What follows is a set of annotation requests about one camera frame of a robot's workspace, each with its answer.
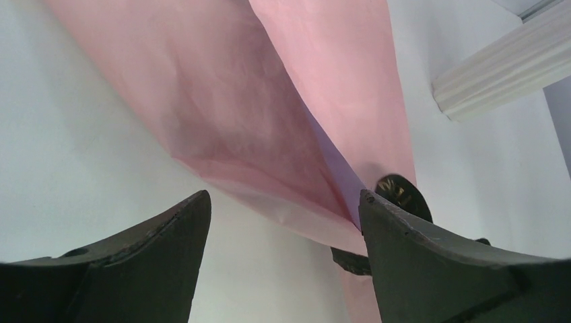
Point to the black printed ribbon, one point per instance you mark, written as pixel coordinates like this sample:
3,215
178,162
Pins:
400,192

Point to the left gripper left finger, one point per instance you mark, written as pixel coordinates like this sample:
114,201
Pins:
147,273

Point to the white ribbed ceramic vase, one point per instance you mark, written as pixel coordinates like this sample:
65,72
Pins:
527,59

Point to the pink flower bouquet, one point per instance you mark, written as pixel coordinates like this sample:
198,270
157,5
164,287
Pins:
290,107

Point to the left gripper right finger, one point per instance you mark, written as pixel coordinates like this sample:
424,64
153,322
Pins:
424,273

